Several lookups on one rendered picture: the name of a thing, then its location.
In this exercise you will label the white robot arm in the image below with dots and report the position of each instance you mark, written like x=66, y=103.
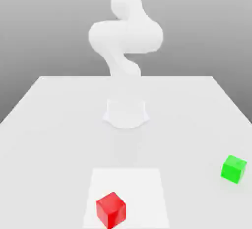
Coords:
x=126, y=36

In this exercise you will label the small green cube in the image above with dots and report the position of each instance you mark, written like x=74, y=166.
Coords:
x=233, y=170

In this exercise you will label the small red cube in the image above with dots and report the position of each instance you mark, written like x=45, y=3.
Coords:
x=111, y=210

